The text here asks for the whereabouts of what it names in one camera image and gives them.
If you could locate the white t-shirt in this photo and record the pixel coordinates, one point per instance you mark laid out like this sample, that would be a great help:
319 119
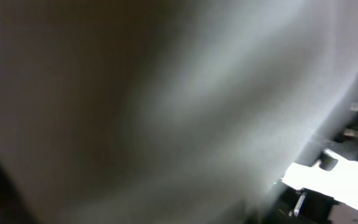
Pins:
165 111

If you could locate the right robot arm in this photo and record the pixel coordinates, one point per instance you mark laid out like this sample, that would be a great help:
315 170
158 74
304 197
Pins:
321 186

